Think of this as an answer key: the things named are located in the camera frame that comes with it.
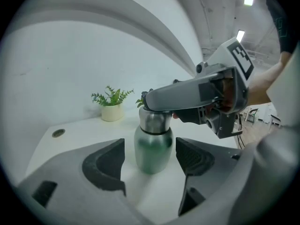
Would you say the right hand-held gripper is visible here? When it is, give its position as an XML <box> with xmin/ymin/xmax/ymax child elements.
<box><xmin>142</xmin><ymin>37</ymin><xmax>255</xmax><ymax>139</ymax></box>

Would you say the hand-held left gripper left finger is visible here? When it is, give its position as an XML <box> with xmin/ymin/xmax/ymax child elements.
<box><xmin>17</xmin><ymin>138</ymin><xmax>153</xmax><ymax>225</ymax></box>

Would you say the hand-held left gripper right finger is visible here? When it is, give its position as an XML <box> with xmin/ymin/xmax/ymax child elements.
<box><xmin>161</xmin><ymin>137</ymin><xmax>243</xmax><ymax>225</ymax></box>

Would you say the small metal cup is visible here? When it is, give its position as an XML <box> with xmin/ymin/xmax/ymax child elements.
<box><xmin>139</xmin><ymin>106</ymin><xmax>173</xmax><ymax>135</ymax></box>

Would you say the green metal bottle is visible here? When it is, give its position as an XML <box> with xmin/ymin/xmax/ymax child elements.
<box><xmin>134</xmin><ymin>123</ymin><xmax>174</xmax><ymax>175</ymax></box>

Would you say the person's right forearm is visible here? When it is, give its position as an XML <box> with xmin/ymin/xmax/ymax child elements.
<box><xmin>247</xmin><ymin>52</ymin><xmax>293</xmax><ymax>106</ymax></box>

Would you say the person's right hand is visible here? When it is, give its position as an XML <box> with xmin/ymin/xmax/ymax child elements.
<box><xmin>215</xmin><ymin>77</ymin><xmax>235</xmax><ymax>112</ymax></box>

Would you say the purple pansy flower plant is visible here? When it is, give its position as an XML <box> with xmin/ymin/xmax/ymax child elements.
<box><xmin>135</xmin><ymin>89</ymin><xmax>153</xmax><ymax>109</ymax></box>

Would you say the round grey desk grommet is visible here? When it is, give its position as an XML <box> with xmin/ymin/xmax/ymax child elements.
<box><xmin>52</xmin><ymin>128</ymin><xmax>66</xmax><ymax>138</ymax></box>

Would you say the green plant in cream pot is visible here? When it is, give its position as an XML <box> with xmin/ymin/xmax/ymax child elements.
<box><xmin>91</xmin><ymin>85</ymin><xmax>135</xmax><ymax>122</ymax></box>

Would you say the person's black printed t-shirt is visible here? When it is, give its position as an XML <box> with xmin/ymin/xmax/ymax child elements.
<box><xmin>266</xmin><ymin>0</ymin><xmax>299</xmax><ymax>55</ymax></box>

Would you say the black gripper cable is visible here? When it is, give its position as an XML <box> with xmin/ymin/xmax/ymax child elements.
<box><xmin>234</xmin><ymin>115</ymin><xmax>246</xmax><ymax>150</ymax></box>

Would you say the grey wall ledge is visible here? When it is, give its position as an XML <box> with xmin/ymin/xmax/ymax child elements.
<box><xmin>14</xmin><ymin>0</ymin><xmax>203</xmax><ymax>79</ymax></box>

